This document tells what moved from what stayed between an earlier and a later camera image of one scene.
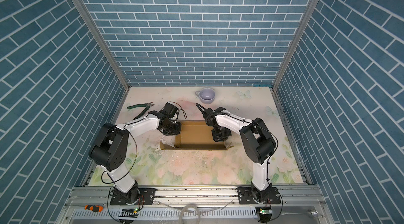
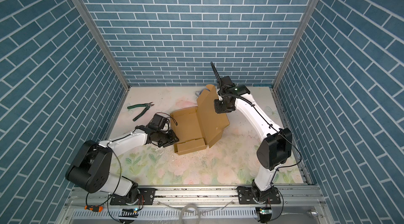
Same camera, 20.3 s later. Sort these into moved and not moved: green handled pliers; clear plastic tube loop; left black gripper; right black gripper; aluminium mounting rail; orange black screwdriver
Moved: left black gripper; right black gripper
Not moved: green handled pliers; clear plastic tube loop; orange black screwdriver; aluminium mounting rail
